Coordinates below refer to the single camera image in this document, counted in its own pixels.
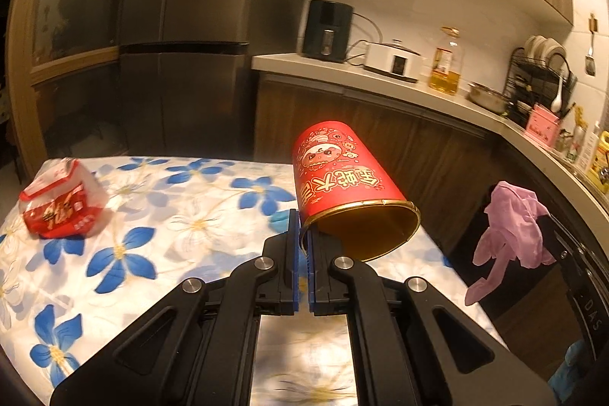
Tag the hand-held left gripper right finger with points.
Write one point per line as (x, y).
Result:
(311, 287)

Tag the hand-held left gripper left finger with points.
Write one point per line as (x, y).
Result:
(294, 235)

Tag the large red paper cup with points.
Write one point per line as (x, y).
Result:
(342, 177)

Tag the purple plastic bag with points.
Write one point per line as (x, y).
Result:
(514, 225)

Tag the blue cloth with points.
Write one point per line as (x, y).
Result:
(568, 368)

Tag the floral tablecloth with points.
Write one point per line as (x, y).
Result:
(166, 220)

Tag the yellow bottle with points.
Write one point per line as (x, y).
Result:
(600, 154)

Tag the wooden kitchen counter cabinet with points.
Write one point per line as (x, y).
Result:
(380, 120)

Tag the printed jar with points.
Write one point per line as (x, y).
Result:
(579, 147)

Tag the white bottle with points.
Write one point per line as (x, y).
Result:
(594, 137)

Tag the pink box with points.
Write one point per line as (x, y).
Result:
(542, 125)

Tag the white spoon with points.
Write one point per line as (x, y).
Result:
(556, 104)

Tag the white electric cooker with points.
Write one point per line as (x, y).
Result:
(380, 59)

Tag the black air fryer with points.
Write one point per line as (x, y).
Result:
(328, 25)

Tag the cooking oil bottle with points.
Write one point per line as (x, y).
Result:
(445, 82)

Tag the steel pot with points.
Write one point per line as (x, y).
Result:
(487, 99)

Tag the hanging metal spatula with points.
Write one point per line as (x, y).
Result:
(590, 66)

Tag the red and white plastic bag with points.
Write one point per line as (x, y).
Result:
(57, 211)

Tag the dark steel refrigerator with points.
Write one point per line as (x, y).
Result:
(200, 6)

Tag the stack of white plates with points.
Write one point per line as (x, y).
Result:
(542, 49)

